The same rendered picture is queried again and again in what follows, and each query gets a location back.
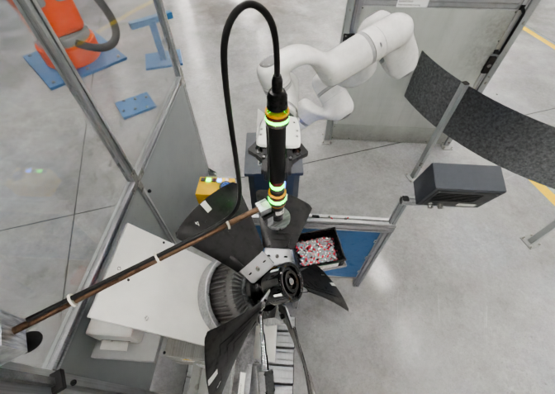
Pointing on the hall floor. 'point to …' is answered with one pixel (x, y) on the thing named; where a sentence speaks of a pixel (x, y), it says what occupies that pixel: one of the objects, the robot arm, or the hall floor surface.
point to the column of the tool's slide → (84, 385)
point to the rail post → (372, 258)
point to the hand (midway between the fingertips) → (276, 169)
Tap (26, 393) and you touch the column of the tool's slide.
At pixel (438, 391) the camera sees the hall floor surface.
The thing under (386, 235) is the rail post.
